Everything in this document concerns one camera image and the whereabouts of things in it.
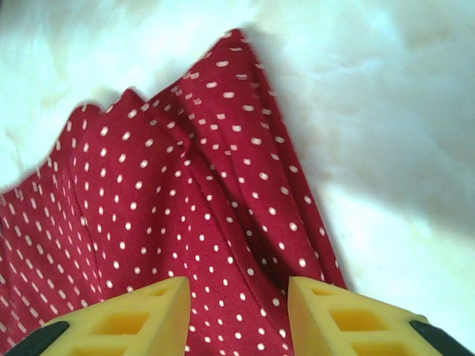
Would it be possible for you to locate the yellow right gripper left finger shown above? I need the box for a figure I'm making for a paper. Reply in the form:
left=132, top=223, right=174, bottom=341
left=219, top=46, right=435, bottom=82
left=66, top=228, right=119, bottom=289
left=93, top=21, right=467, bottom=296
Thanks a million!
left=5, top=276, right=191, bottom=356

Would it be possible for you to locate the red polka dot skirt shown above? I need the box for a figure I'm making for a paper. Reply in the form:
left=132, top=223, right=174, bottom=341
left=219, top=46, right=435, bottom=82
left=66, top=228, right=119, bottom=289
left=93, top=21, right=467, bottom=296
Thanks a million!
left=0, top=28, right=348, bottom=356

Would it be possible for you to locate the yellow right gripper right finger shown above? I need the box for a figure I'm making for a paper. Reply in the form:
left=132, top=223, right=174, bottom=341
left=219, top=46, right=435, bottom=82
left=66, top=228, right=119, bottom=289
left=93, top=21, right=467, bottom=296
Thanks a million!
left=287, top=276, right=474, bottom=356

